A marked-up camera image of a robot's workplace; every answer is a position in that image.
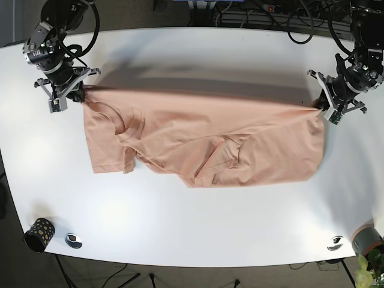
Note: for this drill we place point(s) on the left silver table grommet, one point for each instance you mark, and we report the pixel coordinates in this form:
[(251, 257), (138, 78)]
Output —
[(73, 241)]

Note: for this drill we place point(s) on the green potted plant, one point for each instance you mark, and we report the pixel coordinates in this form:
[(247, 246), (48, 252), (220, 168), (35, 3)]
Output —
[(370, 271)]

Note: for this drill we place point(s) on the grey plant pot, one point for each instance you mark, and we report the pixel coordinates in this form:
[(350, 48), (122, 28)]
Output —
[(365, 239)]

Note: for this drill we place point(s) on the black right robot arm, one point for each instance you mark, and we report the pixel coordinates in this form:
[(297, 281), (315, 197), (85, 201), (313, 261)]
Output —
[(61, 64)]

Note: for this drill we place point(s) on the silver table grommet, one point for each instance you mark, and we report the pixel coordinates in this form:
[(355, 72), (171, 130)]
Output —
[(73, 241), (335, 243)]

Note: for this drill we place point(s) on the black dotted cup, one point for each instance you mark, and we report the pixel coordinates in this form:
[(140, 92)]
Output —
[(39, 235)]

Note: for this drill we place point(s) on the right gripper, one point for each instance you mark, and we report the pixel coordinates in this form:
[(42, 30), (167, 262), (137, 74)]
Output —
[(66, 83)]

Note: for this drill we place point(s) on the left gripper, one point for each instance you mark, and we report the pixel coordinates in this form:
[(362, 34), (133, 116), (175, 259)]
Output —
[(336, 98)]

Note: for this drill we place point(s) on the salmon pink T-shirt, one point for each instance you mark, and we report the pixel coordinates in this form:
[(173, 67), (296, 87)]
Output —
[(206, 140)]

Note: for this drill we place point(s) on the right silver table grommet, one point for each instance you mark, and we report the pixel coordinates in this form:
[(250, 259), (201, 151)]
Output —
[(335, 243)]

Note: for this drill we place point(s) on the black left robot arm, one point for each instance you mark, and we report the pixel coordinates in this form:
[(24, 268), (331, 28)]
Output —
[(362, 68)]

